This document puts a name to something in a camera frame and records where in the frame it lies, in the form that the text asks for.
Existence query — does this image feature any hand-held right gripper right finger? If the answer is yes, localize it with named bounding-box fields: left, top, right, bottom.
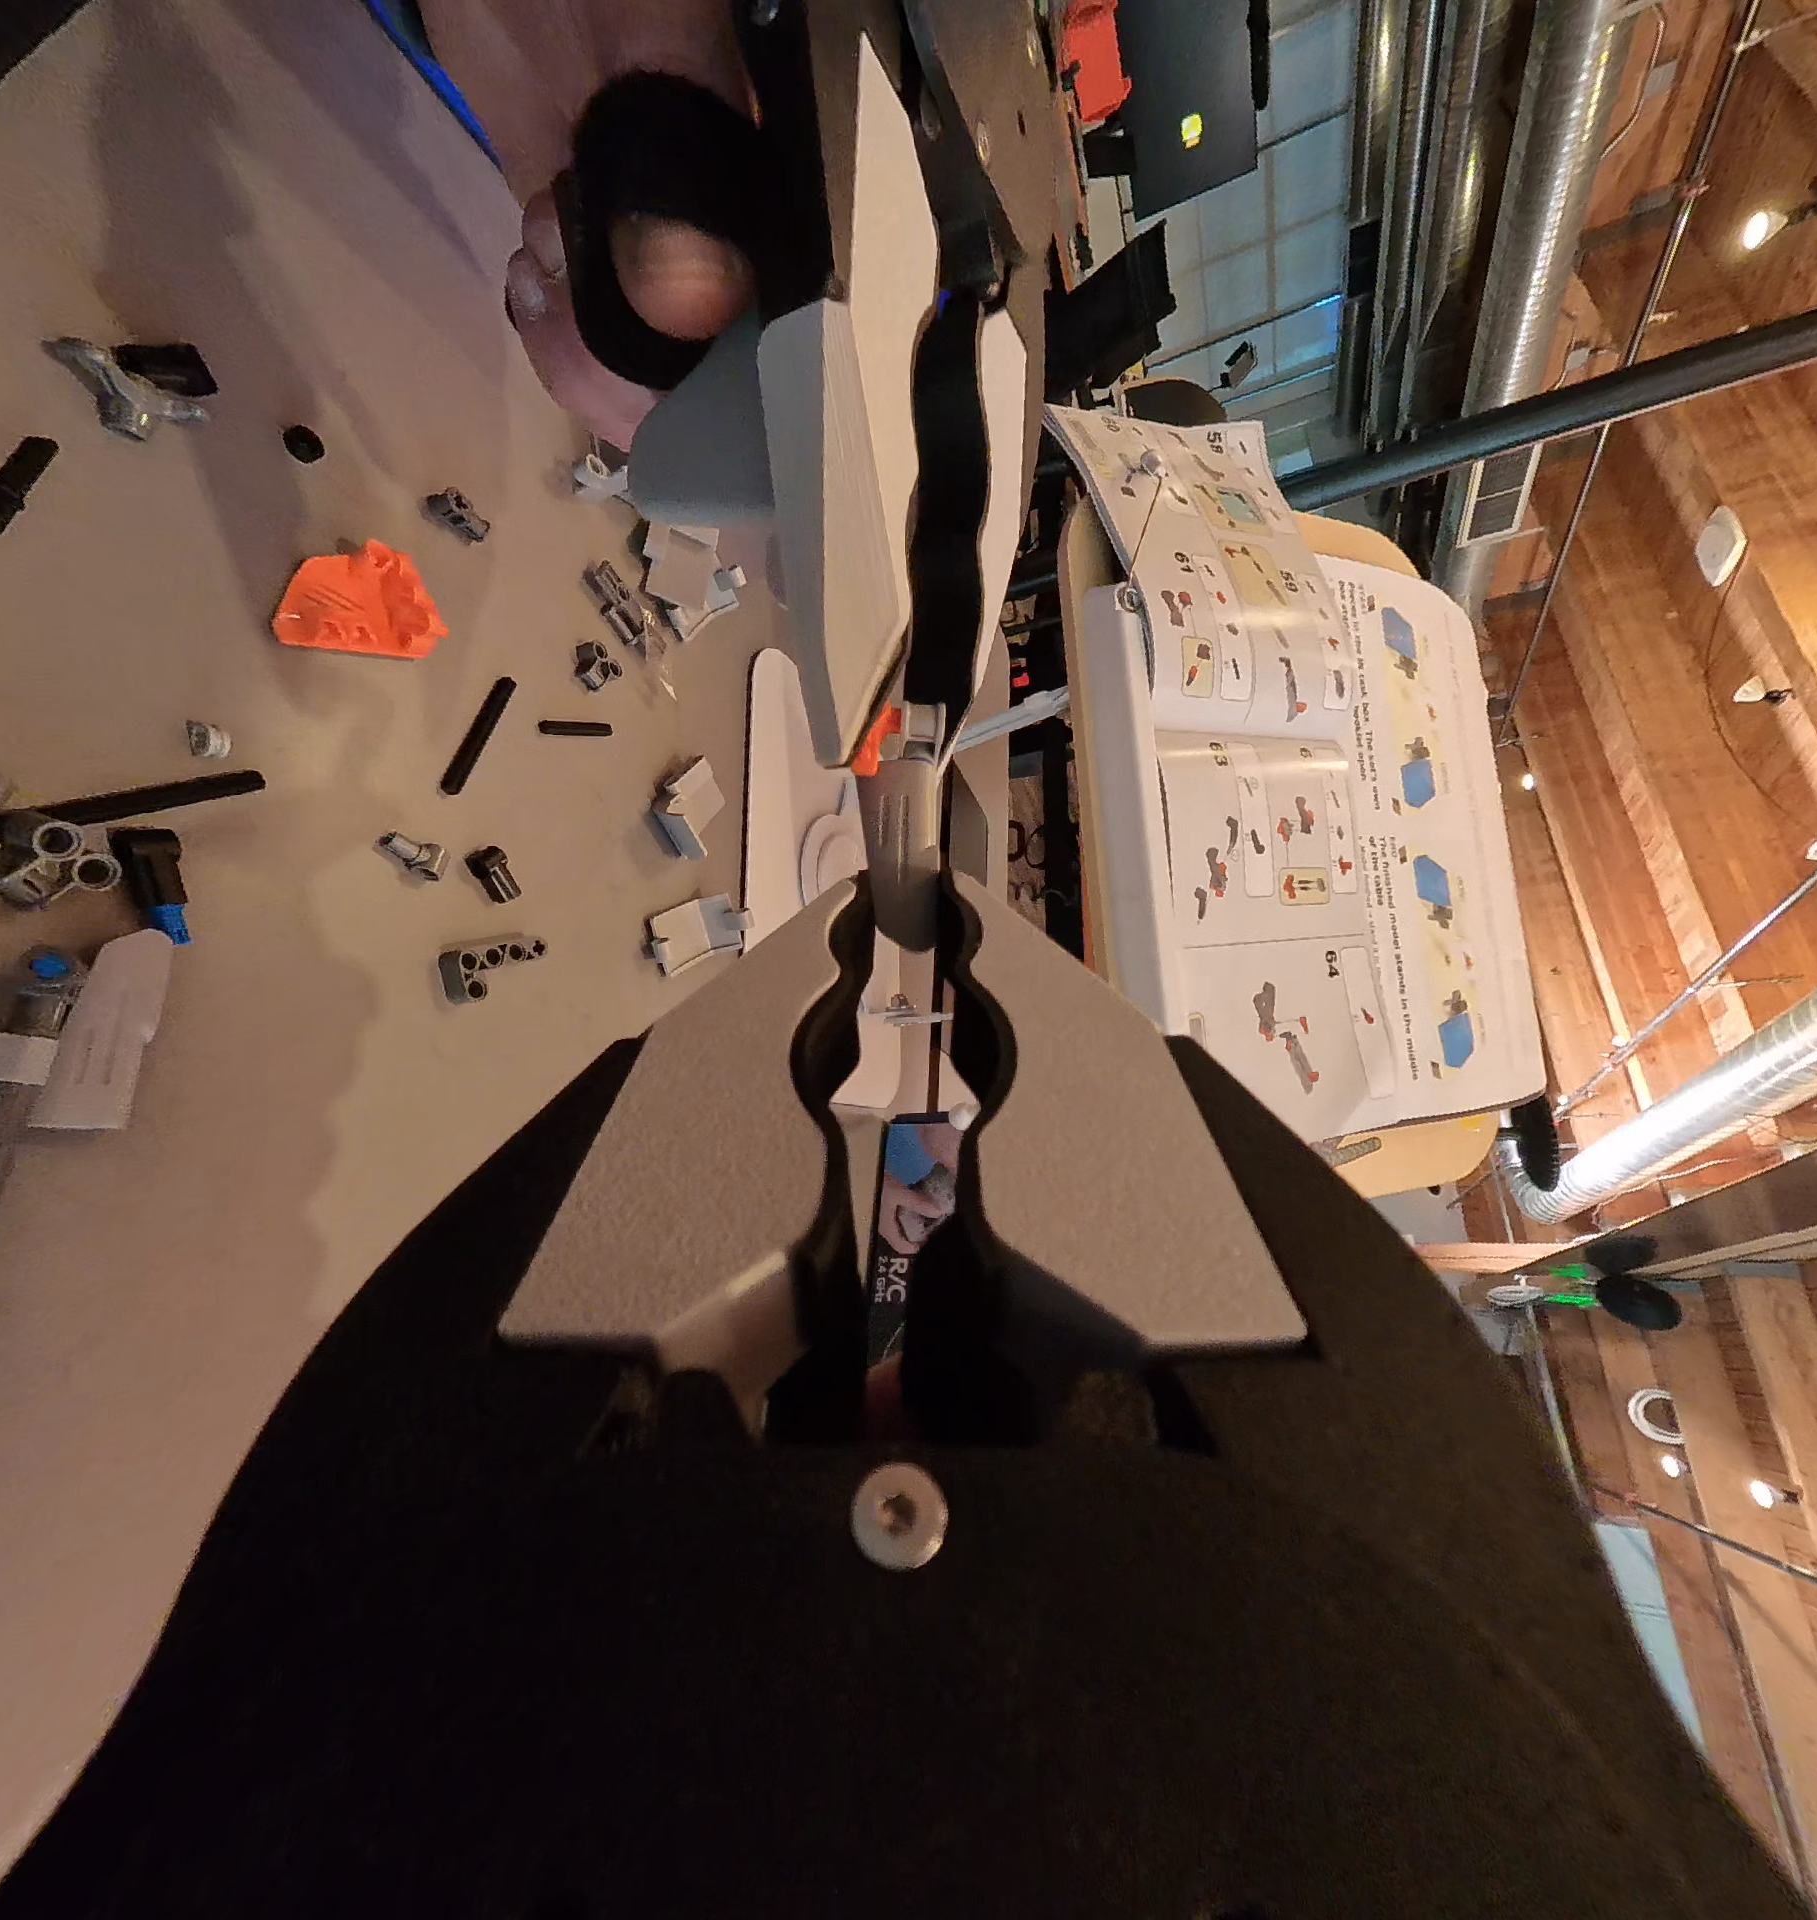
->
left=938, top=876, right=1314, bottom=1358

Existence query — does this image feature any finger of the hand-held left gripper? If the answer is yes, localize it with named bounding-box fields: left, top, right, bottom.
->
left=904, top=289, right=1055, bottom=711
left=758, top=40, right=951, bottom=770

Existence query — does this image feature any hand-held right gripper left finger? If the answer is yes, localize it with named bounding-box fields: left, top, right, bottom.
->
left=495, top=882, right=870, bottom=1443

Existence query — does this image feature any grey curved ribbed panel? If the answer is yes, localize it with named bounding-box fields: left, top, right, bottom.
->
left=853, top=749, right=953, bottom=951

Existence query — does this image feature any person's left hand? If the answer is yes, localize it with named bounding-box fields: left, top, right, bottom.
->
left=441, top=0, right=762, bottom=441

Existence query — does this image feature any light grey panel piece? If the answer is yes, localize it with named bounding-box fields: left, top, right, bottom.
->
left=636, top=516, right=746, bottom=645

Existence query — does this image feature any black monitor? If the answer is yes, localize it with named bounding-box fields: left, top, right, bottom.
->
left=1116, top=0, right=1266, bottom=222

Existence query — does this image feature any dark blue robot kit box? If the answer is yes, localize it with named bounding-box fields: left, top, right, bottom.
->
left=862, top=1116, right=989, bottom=1358

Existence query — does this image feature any grey pin connector cluster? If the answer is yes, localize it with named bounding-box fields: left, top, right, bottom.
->
left=585, top=557, right=672, bottom=646

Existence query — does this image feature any light grey hinged panel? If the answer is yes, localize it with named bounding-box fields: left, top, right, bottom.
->
left=645, top=892, right=755, bottom=982

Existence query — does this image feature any dark grey angled beam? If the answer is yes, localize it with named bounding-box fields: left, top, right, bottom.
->
left=434, top=934, right=552, bottom=1004

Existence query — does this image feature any bluish grey curved panel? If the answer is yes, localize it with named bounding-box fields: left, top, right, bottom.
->
left=645, top=755, right=728, bottom=860

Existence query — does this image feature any instruction booklet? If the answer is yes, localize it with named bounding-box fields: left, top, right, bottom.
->
left=1040, top=404, right=1549, bottom=1143

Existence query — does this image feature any medium black axle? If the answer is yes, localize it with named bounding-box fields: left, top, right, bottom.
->
left=437, top=676, right=522, bottom=798

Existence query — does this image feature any orange wedge panel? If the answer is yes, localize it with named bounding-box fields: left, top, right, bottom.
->
left=271, top=538, right=448, bottom=665

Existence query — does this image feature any white curved panel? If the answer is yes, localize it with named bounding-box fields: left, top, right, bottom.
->
left=29, top=928, right=176, bottom=1137

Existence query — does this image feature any black angled connector blue pin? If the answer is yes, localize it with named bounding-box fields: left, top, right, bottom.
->
left=110, top=822, right=196, bottom=944

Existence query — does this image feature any long black axle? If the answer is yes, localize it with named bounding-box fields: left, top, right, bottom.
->
left=38, top=767, right=271, bottom=826

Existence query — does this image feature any grey cross connector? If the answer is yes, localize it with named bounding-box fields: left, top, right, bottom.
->
left=0, top=807, right=116, bottom=910

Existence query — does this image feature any grey and black connector assembly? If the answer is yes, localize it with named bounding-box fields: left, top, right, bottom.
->
left=45, top=335, right=222, bottom=446

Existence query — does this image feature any silver air duct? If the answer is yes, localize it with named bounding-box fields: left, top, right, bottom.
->
left=1500, top=959, right=1817, bottom=1226
left=1359, top=0, right=1633, bottom=604

